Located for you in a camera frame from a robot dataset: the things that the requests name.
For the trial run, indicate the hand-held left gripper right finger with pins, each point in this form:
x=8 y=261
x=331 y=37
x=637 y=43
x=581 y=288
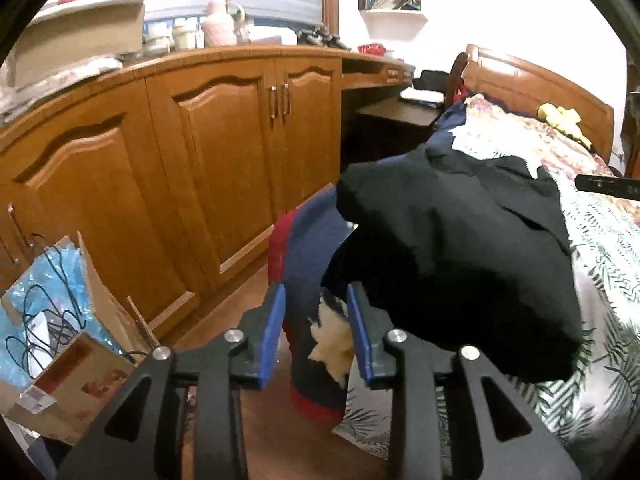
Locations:
x=360 y=335

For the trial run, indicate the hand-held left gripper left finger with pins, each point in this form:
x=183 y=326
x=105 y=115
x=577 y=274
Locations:
x=272 y=335

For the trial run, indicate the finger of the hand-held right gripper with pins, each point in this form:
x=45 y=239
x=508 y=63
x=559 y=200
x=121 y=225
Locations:
x=610 y=184

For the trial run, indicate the black buttoned coat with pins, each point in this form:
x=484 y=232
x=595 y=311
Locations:
x=450 y=260

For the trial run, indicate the wooden louvred wardrobe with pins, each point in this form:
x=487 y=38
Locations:
x=632 y=130

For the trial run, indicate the navy and red blanket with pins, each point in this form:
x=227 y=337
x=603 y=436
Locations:
x=310 y=260

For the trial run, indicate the yellow plush toy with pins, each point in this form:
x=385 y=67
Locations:
x=560 y=115

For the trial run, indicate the floral blanket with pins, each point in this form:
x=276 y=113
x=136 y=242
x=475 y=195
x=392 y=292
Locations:
x=515 y=135

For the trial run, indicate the wooden bed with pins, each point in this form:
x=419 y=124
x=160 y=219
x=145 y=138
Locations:
x=525 y=80

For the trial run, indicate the open cardboard box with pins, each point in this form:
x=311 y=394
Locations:
x=107 y=300

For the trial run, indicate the dark wooden chair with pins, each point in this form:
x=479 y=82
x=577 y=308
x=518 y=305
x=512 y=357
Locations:
x=456 y=75

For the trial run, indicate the wooden desk with cabinets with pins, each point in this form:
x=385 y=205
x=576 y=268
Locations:
x=200 y=160

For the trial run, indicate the small printed cardboard box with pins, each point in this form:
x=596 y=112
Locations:
x=75 y=375

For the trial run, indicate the white paper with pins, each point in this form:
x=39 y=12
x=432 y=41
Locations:
x=422 y=97

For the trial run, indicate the dark pull-out tray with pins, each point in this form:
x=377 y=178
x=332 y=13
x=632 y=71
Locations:
x=395 y=114

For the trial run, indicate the blue plastic bag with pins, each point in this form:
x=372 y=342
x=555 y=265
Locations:
x=20 y=340

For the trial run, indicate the red basket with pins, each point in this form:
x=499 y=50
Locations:
x=372 y=50

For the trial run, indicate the black gadget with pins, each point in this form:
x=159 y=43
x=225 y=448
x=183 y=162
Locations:
x=336 y=41
x=311 y=36

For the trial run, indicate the white jar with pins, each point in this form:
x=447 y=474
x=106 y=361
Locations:
x=187 y=37
x=157 y=37

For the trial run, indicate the pink thermos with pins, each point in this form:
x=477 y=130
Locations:
x=220 y=25

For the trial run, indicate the large cardboard box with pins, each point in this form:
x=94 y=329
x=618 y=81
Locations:
x=75 y=40

